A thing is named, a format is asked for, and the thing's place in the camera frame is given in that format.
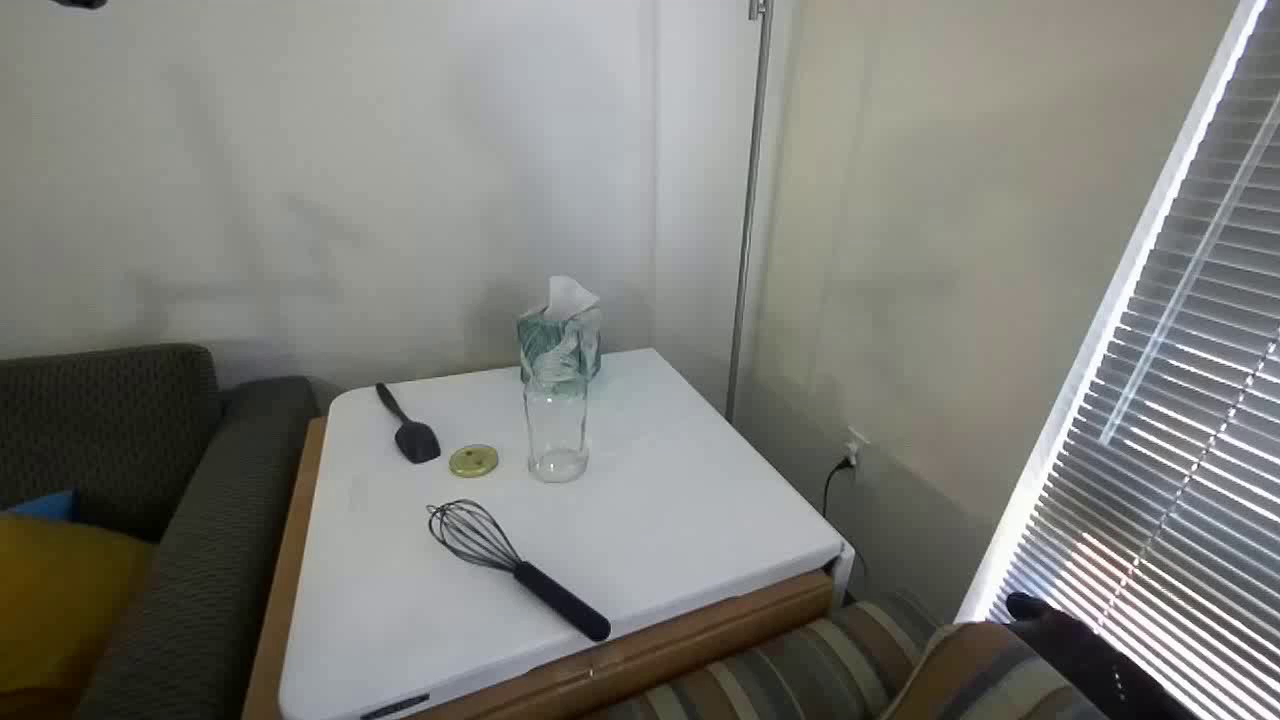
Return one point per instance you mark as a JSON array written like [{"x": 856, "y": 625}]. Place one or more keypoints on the gold metal jar lid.
[{"x": 473, "y": 462}]

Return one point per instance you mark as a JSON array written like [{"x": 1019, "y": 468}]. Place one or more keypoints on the clear glass jar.
[{"x": 559, "y": 434}]

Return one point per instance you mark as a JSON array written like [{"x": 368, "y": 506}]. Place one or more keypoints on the teal patterned tissue box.
[{"x": 562, "y": 330}]

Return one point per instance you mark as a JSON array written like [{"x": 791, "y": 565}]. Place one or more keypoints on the white table board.
[{"x": 666, "y": 513}]

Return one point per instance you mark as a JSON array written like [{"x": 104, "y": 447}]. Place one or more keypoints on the black plastic spoon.
[{"x": 416, "y": 442}]

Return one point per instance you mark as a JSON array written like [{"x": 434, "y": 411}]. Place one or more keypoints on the wooden table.
[{"x": 641, "y": 663}]

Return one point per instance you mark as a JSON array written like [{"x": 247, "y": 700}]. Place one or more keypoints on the striped sofa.
[{"x": 801, "y": 672}]

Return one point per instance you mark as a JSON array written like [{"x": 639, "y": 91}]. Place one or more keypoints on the dark green sofa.
[{"x": 201, "y": 535}]

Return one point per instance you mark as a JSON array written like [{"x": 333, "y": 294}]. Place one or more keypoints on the black fabric item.
[{"x": 1092, "y": 666}]

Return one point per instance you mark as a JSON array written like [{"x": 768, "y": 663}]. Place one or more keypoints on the white window blinds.
[{"x": 1186, "y": 400}]

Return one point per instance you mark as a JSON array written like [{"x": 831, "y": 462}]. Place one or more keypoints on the blue cushion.
[{"x": 46, "y": 506}]

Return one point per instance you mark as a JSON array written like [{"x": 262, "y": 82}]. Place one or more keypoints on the yellow cushion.
[{"x": 63, "y": 602}]

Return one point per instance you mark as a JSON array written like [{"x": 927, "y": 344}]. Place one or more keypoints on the metal wall pole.
[{"x": 750, "y": 202}]

